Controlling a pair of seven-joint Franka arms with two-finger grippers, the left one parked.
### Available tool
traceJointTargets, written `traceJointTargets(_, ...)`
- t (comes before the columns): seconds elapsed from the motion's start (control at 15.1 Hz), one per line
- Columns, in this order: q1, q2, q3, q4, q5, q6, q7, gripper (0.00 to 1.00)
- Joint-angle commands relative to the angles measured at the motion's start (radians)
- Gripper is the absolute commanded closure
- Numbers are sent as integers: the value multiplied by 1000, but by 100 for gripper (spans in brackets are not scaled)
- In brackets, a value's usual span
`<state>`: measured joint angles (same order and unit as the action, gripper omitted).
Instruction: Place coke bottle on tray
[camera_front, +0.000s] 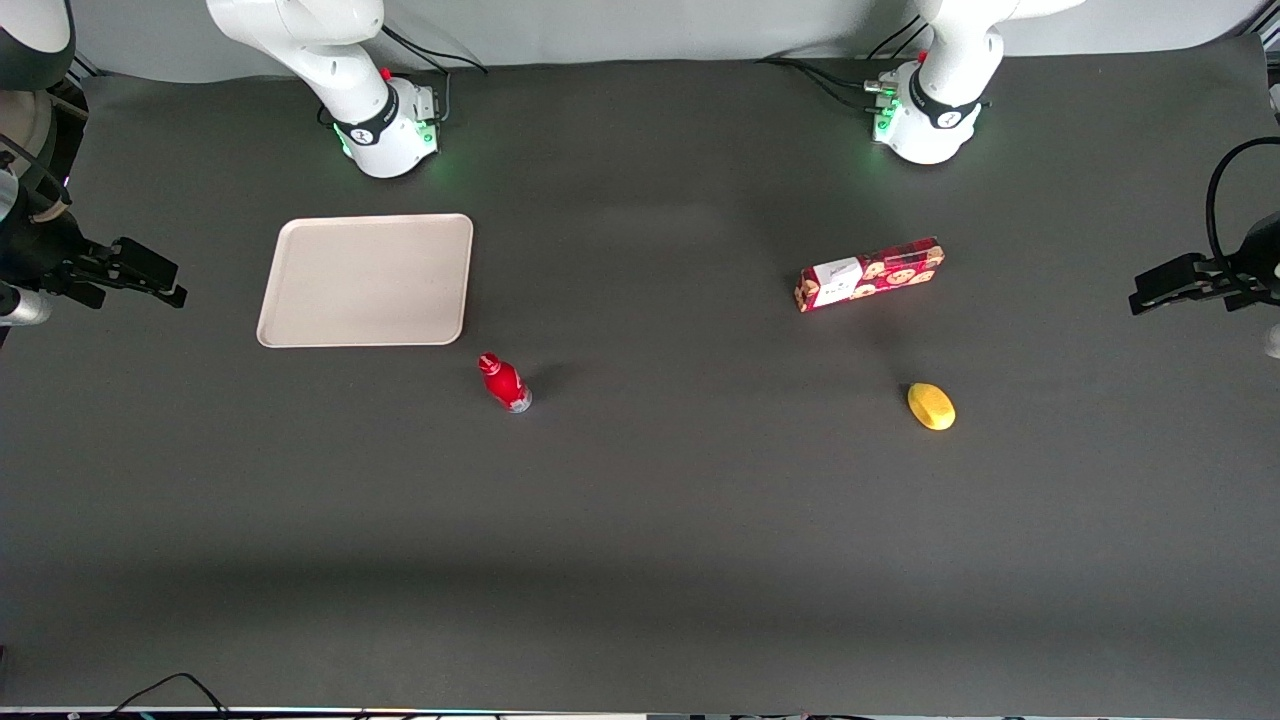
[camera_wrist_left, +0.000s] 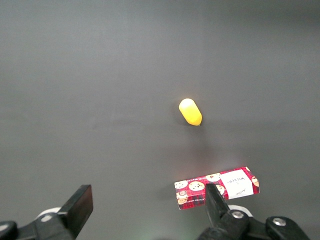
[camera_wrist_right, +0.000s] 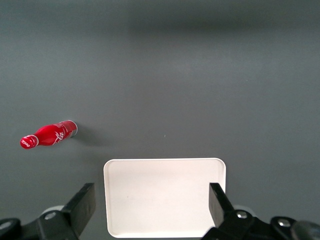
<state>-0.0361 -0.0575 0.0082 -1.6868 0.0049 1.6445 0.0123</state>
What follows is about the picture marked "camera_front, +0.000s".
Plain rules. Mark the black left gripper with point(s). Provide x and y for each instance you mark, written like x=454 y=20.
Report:
x=1253 y=262

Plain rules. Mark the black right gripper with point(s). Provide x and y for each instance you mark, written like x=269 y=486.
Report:
x=40 y=248

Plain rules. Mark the red cookie box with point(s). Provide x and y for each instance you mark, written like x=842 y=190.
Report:
x=880 y=275

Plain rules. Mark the yellow lemon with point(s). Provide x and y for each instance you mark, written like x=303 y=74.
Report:
x=931 y=406

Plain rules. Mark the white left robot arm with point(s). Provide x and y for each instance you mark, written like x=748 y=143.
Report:
x=950 y=60

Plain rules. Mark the red coke bottle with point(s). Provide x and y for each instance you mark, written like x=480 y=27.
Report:
x=503 y=383

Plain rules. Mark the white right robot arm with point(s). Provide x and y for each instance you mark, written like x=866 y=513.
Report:
x=350 y=60

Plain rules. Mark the beige plastic tray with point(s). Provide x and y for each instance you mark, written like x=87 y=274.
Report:
x=365 y=280

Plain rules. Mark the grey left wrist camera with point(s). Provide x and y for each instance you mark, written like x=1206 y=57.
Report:
x=1273 y=340

